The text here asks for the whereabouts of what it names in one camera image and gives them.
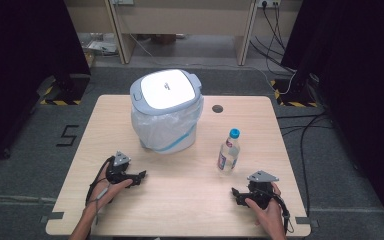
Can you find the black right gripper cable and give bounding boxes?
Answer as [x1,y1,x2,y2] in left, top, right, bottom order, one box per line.
[272,190,295,235]

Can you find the person's right hand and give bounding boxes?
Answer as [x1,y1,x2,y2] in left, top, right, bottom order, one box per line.
[244,182,286,232]

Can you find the black cables on floor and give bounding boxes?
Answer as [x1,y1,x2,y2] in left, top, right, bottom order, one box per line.
[275,111,335,218]

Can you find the clutter of packets under desk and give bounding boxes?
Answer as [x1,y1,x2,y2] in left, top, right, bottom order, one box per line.
[79,31,120,58]

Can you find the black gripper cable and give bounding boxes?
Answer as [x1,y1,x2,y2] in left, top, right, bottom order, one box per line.
[272,190,295,235]
[84,155,115,225]

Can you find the person's left hand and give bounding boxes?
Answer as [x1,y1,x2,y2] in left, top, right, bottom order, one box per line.
[85,162,134,215]

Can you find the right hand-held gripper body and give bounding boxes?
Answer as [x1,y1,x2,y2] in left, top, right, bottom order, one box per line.
[244,170,280,211]

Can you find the black stand base hazard tape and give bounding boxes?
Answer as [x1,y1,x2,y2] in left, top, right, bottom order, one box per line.
[269,71,320,108]
[39,73,92,106]

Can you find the beige wooden desk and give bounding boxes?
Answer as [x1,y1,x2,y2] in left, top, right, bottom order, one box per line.
[63,0,304,66]

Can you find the grey tape strip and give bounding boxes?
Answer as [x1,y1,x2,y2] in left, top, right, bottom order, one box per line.
[40,211,65,224]
[294,216,320,229]

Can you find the clear plastic bin liner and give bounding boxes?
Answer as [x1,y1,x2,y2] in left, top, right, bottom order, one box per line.
[130,97,205,155]

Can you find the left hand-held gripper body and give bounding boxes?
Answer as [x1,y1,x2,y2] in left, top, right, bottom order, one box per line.
[105,151,138,185]

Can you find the black cables from wall socket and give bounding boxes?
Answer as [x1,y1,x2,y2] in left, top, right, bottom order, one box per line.
[248,2,298,74]

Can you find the white wall socket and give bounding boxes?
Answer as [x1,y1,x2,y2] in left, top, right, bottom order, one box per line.
[256,0,282,9]

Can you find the clear bottle with blue cap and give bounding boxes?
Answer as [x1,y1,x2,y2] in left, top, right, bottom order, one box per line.
[216,128,242,175]

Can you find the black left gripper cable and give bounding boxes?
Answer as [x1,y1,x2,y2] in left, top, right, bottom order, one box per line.
[84,155,115,225]

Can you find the black curtain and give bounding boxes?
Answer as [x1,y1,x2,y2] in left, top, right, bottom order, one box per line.
[280,0,384,231]
[0,0,92,172]

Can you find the grey white pedal trash can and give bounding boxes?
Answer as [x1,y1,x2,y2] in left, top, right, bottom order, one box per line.
[129,68,205,155]

